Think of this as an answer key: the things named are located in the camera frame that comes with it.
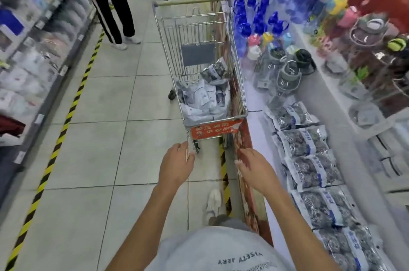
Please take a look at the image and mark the row of grey scourer packets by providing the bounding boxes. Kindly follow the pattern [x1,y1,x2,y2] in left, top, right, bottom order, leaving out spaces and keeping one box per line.
[264,102,393,271]

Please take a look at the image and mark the person's left hand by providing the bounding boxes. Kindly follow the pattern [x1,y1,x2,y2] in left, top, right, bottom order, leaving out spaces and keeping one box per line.
[159,142,196,186]

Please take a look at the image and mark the group of large clear jugs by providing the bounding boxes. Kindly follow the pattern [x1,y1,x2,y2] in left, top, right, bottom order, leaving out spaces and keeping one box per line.
[323,12,409,128]

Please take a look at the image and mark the person's right hand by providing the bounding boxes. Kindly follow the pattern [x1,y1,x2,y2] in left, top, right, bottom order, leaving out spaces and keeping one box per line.
[234,148,282,197]

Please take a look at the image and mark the shelved white packaged goods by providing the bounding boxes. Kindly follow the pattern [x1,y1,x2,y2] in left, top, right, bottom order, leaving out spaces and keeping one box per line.
[0,0,96,147]

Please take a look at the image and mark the person's left forearm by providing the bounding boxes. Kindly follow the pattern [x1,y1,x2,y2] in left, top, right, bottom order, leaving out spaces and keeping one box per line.
[105,181,190,271]

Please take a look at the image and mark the person's right forearm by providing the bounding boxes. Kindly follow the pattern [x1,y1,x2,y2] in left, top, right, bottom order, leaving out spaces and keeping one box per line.
[260,188,341,271]

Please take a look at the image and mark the group of small pastel bottles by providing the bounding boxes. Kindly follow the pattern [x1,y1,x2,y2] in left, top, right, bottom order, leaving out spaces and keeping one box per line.
[248,32,296,61]

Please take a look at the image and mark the tiered display stand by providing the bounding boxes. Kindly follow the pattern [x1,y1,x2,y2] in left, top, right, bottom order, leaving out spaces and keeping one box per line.
[211,0,409,271]

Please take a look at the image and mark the group of blue water bottles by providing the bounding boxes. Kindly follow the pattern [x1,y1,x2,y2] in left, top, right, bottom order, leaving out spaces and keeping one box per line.
[233,0,339,57]

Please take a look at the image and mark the store shelving unit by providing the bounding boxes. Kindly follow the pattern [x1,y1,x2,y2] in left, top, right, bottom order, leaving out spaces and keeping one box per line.
[0,0,128,214]

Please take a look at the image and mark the metal wire shopping cart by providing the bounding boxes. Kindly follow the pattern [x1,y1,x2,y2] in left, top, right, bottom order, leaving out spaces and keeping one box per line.
[152,0,249,155]

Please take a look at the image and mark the person's grey shirt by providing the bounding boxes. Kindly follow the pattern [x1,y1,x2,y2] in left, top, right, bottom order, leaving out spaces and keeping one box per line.
[145,226,296,271]

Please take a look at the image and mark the person's grey shorts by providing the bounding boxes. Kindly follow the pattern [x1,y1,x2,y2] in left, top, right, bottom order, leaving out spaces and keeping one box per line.
[211,215,253,233]

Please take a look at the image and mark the pile of bagged scourers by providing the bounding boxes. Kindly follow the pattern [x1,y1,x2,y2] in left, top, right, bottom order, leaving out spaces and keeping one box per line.
[176,58,232,124]

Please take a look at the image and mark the person's white shoe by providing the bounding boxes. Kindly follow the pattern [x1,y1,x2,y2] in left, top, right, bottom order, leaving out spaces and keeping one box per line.
[204,188,223,225]

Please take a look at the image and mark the red cart sign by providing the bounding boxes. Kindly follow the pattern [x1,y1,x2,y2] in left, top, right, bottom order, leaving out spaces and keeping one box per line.
[190,118,244,140]

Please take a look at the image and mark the group of grey-lidded clear jugs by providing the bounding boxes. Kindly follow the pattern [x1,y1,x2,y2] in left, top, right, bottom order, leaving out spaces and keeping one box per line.
[254,47,317,97]

